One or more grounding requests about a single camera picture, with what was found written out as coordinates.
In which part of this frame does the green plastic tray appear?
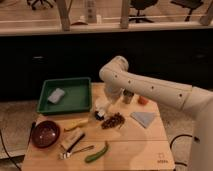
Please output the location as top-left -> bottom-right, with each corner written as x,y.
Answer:
37,77 -> 92,115

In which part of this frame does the black cable right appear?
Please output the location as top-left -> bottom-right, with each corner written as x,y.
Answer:
169,133 -> 194,168

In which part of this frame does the orange fruit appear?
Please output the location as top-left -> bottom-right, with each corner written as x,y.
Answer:
138,96 -> 149,105

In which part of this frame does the dark red bowl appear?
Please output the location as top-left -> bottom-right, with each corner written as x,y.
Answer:
31,120 -> 60,148

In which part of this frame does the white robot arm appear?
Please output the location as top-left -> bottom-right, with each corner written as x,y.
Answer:
99,56 -> 213,171

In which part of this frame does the dark grape bunch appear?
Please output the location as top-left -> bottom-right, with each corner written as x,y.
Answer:
101,113 -> 125,129

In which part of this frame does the green cucumber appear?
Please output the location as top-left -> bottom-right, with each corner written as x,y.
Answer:
84,141 -> 109,163

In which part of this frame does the blue grey cloth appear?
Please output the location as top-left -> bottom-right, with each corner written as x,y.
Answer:
130,112 -> 155,129

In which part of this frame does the black cable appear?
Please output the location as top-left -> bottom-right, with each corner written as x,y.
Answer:
169,133 -> 194,168
0,129 -> 22,171

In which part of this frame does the yellow banana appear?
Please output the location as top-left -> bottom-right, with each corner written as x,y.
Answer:
64,119 -> 88,132

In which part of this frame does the black cable left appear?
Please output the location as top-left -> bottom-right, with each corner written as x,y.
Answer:
0,129 -> 22,171

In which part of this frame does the wooden scrub brush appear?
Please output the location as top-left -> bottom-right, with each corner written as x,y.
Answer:
61,128 -> 85,152

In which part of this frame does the grey sponge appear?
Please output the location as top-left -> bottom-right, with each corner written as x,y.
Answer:
48,88 -> 65,104

